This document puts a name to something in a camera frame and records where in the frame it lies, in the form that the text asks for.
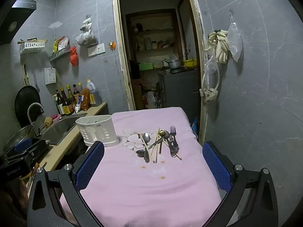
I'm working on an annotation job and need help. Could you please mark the orange gas cylinder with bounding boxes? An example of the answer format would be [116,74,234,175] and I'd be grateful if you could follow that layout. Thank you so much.
[133,80,145,110]

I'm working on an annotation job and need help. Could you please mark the black portable gas stove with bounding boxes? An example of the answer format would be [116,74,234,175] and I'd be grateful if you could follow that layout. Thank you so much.
[3,138,50,168]

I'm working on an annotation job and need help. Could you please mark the blue white packet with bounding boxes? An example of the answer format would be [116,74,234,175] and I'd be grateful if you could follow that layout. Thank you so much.
[74,95,83,113]

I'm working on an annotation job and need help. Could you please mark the black range hood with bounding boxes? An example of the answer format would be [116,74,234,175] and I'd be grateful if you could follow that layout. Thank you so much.
[0,0,37,46]

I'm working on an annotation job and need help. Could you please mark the clear bag of dried goods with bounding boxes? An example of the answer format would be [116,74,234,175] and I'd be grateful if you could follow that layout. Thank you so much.
[75,30,98,46]

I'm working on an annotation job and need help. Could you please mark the large white plastic bag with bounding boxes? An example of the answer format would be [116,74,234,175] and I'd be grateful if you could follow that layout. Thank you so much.
[145,91,159,109]

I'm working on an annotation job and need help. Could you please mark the red plastic bag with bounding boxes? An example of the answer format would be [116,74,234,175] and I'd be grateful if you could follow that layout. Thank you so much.
[69,46,79,67]

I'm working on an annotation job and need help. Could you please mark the white mesh bag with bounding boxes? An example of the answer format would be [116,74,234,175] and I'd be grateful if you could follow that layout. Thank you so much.
[228,22,243,62]

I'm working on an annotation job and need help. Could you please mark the row of sauce bottles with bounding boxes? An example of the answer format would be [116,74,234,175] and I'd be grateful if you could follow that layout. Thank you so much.
[55,82,83,116]

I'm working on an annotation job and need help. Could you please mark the steel sink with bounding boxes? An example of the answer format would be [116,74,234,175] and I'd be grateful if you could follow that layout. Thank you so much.
[39,113,88,146]

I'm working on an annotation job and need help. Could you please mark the wooden spatula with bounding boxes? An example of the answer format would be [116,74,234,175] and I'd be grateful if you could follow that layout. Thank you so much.
[22,63,31,87]

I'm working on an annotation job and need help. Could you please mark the steel basin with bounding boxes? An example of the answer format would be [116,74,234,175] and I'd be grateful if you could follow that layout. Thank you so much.
[3,125,35,152]

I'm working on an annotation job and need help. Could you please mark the white wall paper box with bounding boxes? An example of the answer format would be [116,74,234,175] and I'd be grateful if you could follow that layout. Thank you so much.
[44,68,57,85]

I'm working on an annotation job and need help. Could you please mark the metal pot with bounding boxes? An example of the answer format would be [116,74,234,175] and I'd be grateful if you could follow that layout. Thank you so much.
[163,58,182,69]

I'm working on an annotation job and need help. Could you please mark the cream rubber gloves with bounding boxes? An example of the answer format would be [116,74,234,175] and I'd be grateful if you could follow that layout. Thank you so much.
[205,30,229,64]

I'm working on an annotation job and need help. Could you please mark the wooden shelf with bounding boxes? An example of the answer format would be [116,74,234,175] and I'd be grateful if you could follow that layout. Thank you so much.
[125,9,187,71]

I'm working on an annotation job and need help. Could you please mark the green box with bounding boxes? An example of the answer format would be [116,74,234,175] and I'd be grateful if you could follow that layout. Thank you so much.
[138,62,154,71]

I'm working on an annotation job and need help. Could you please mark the brown packet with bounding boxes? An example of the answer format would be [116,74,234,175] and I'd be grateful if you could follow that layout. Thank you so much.
[81,88,91,111]

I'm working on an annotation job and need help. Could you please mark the person's left hand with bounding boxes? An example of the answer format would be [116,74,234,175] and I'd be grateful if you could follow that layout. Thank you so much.
[19,178,30,219]

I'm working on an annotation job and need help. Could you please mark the cream door frame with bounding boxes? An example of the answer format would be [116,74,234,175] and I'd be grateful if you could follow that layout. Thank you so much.
[112,0,209,145]

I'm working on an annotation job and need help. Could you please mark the white wall socket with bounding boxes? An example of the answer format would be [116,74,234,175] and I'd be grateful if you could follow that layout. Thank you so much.
[88,43,105,57]

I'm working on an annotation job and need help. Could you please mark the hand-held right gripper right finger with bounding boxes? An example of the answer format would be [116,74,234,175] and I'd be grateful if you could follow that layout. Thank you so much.
[202,141,278,227]

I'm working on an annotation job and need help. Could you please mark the large oil jug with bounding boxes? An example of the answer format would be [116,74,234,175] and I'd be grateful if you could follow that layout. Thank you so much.
[86,79,102,107]

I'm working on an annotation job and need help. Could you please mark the gold spoon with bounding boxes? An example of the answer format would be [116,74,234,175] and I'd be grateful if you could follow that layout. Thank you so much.
[158,129,166,155]

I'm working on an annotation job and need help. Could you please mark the clear plastic bag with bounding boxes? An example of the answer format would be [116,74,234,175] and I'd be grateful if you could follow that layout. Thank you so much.
[204,52,217,78]

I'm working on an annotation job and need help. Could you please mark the black wok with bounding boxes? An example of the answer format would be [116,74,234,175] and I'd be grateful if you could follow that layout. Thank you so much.
[14,85,41,128]

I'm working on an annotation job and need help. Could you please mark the pink floral blanket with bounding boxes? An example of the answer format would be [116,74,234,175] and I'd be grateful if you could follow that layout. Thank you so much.
[59,107,223,227]

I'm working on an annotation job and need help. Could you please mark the grey cabinet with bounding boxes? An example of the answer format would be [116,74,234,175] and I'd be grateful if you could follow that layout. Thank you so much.
[158,68,201,123]

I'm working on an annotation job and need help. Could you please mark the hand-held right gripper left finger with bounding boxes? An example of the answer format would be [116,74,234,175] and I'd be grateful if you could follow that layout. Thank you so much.
[27,141,106,227]

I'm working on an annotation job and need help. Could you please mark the small white plastic bag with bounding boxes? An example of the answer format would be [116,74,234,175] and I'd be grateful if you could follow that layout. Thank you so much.
[80,16,93,32]

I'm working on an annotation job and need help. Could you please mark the grey wall rack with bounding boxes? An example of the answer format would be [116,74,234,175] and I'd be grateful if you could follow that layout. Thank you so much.
[49,45,71,62]

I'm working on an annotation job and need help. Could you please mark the seasoning packets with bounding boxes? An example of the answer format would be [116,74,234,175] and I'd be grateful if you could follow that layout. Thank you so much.
[52,36,70,54]

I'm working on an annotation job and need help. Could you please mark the steel faucet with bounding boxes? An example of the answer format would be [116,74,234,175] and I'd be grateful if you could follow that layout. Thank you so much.
[27,103,45,136]

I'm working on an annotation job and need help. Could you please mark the white plastic utensil holder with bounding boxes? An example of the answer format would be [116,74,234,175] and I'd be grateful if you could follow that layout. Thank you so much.
[75,115,120,147]

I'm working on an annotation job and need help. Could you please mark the white wall basket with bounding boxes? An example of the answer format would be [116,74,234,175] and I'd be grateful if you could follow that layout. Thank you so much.
[20,41,45,54]

